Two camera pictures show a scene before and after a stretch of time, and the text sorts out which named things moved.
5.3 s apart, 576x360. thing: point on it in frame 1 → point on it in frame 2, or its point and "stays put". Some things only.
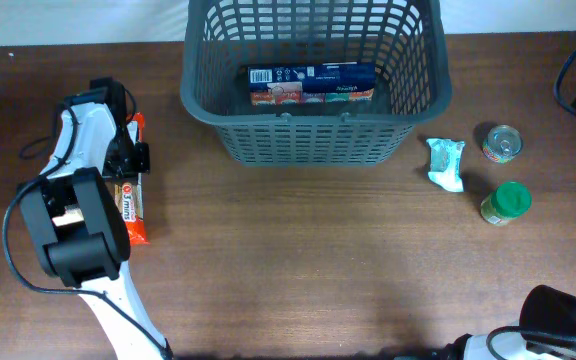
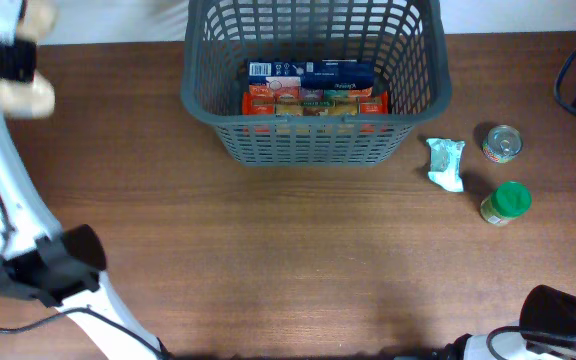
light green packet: x=446 y=163 stays put
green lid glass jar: x=508 y=201 stays put
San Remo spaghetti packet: x=128 y=184 → x=277 y=103
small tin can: x=502 y=144 stays put
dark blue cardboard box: x=312 y=84 stays put
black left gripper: x=142 y=163 → x=25 y=62
